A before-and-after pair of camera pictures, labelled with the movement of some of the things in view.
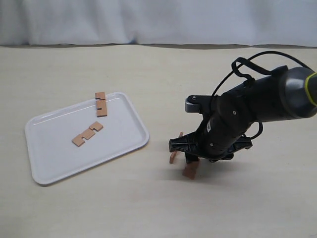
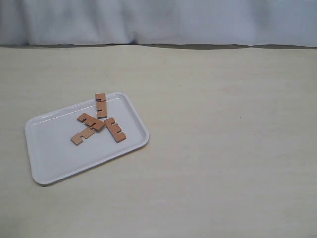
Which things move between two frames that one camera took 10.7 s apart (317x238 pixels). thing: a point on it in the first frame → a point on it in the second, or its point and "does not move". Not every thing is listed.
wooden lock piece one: (101, 103) does not move
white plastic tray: (52, 154) does not move
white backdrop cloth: (196, 24) does not move
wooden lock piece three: (190, 169) → (93, 122)
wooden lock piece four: (173, 153) → (115, 129)
